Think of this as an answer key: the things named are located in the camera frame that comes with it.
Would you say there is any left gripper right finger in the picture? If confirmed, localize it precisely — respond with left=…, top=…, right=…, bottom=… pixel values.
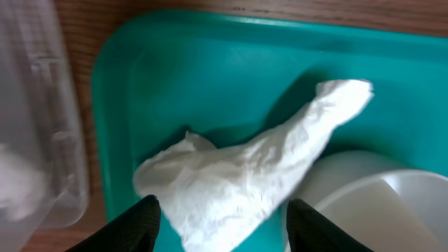
left=286, top=199, right=372, bottom=252

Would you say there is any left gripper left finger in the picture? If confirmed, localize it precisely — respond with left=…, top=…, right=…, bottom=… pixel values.
left=68, top=195, right=162, bottom=252

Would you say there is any clear plastic waste bin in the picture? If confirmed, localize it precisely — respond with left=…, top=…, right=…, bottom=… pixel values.
left=1, top=0, right=90, bottom=251

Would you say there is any grey metal bowl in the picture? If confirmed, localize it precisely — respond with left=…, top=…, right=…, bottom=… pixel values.
left=281, top=150, right=448, bottom=252

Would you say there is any white paper cup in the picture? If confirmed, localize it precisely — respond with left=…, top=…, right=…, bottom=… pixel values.
left=316, top=169, right=447, bottom=252

